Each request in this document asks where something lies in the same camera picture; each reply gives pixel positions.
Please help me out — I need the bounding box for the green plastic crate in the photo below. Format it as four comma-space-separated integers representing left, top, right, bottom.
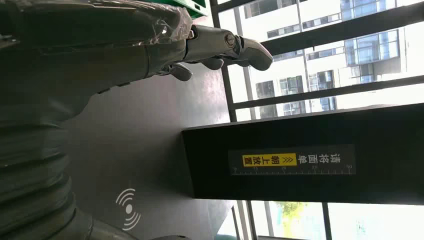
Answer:
142, 0, 210, 20

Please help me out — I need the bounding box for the green tree outside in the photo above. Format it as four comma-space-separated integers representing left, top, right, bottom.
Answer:
274, 201, 311, 229

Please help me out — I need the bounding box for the white building outside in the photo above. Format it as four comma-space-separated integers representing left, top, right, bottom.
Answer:
216, 0, 424, 120

